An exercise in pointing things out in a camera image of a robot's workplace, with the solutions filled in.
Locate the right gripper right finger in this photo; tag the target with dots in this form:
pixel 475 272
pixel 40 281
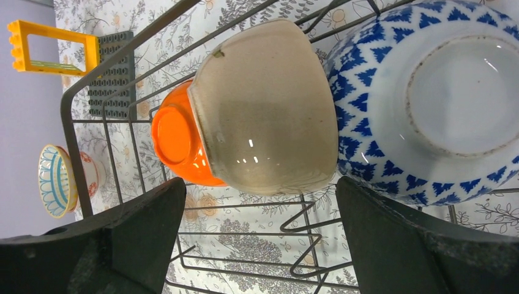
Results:
pixel 399 249

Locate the floral patterned table mat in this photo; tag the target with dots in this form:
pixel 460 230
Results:
pixel 243 227

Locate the orange yellow block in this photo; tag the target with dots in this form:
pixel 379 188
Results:
pixel 33 41

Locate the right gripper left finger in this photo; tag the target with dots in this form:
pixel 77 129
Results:
pixel 125 249

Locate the blue zigzag pattern bowl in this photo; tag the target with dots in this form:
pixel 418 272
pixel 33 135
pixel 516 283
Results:
pixel 426 98

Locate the yellow sun pattern bowl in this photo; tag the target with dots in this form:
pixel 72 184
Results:
pixel 57 186

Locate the orange bowl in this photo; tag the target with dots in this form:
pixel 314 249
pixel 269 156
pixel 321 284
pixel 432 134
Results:
pixel 177 142

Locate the beige bowl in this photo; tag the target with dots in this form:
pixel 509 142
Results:
pixel 265 112

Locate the dark grey building plate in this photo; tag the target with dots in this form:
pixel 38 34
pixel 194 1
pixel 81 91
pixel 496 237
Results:
pixel 115 78

